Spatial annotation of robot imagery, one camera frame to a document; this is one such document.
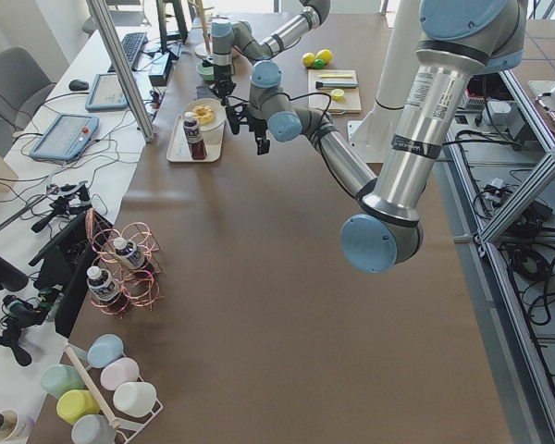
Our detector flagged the yellow cup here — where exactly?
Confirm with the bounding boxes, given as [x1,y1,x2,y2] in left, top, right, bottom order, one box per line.
[56,389,101,426]

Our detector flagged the grey office chair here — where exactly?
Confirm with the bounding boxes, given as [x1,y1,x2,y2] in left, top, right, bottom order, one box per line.
[0,47,56,154]

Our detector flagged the upper yellow lemon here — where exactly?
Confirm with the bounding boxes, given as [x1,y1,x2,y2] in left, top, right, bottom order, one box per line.
[302,52,316,68]

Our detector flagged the dark tea bottle on tray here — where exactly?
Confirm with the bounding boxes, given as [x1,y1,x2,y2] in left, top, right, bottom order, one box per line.
[183,112,207,160]

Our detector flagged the teach pendant tablet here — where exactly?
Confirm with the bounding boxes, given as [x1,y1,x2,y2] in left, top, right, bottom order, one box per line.
[29,114,100,163]
[85,72,128,112]

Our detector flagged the white round plate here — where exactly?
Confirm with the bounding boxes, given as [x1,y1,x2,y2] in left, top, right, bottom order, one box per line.
[183,98,226,131]

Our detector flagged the green lime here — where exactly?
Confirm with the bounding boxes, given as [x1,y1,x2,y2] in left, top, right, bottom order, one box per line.
[312,58,326,69]

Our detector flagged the metal tin cup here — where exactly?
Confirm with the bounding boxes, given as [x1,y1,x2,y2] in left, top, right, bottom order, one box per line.
[0,410,34,443]

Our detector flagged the pink cup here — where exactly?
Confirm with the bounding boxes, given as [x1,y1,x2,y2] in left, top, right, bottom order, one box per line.
[100,357,140,391]

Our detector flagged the aluminium frame post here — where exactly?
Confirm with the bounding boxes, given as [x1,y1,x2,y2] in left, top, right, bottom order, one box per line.
[87,0,155,142]

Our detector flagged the copper wire bottle rack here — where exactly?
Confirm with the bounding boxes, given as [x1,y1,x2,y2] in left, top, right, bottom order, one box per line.
[85,209,163,317]

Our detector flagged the wooden cutting board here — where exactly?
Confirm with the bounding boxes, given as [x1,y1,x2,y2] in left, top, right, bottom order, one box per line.
[307,69,362,114]

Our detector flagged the far teach pendant tablet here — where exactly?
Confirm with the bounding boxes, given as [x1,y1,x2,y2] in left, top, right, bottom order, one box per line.
[85,72,128,112]

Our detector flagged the glazed ring donut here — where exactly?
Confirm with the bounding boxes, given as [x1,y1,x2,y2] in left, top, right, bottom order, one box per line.
[192,105,216,125]

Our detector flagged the cream rabbit tray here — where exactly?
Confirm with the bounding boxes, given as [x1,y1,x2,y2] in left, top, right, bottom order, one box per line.
[166,112,226,163]

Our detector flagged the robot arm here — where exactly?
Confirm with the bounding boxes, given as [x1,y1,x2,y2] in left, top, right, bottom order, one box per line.
[212,1,527,273]
[211,0,331,105]

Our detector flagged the half lemon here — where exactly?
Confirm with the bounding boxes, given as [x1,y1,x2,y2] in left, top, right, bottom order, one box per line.
[330,89,345,101]

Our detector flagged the yellow lemon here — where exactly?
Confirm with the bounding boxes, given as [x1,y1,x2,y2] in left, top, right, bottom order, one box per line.
[302,52,316,68]
[316,48,333,65]

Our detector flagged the lower yellow lemon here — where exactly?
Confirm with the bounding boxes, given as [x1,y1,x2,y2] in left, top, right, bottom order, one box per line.
[316,48,333,65]

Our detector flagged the green bowl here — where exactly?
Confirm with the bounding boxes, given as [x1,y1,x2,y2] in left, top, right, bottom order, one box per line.
[196,59,215,83]

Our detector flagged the black computer mouse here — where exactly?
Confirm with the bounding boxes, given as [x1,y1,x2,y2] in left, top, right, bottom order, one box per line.
[68,80,90,92]

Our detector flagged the grey cup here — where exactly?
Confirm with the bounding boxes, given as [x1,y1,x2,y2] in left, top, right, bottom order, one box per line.
[71,414,117,444]

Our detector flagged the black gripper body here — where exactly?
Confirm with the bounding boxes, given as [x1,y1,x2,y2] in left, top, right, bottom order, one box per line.
[210,64,236,98]
[225,102,267,139]

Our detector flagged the yellow plastic knife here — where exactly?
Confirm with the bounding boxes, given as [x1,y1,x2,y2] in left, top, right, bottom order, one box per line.
[319,72,353,79]

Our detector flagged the green cup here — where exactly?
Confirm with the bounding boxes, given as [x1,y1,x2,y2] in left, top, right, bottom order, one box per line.
[41,364,85,399]

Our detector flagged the black box stand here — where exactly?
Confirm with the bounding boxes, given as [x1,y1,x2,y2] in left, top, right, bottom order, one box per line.
[29,208,112,338]

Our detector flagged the grey folded cloth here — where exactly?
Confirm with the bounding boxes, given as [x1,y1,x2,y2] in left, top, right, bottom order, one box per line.
[195,84,221,102]

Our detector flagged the blue cup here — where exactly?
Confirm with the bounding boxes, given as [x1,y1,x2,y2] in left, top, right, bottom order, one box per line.
[87,334,124,368]

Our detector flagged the white cup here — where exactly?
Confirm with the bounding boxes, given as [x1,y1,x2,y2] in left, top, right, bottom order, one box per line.
[113,381,157,417]

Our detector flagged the tea bottle in rack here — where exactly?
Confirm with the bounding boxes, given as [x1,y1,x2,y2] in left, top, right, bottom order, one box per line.
[86,265,130,315]
[113,237,155,277]

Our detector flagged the black keyboard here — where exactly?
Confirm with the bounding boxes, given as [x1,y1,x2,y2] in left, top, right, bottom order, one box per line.
[121,31,147,70]

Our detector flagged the steel muddler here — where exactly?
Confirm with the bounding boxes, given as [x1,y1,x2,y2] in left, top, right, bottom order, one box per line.
[314,80,358,90]

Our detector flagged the near teach pendant tablet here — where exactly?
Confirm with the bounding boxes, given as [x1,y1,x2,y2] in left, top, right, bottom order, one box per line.
[29,114,100,163]

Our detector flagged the white cup rack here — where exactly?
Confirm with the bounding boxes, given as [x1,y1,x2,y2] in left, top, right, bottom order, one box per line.
[63,343,164,443]

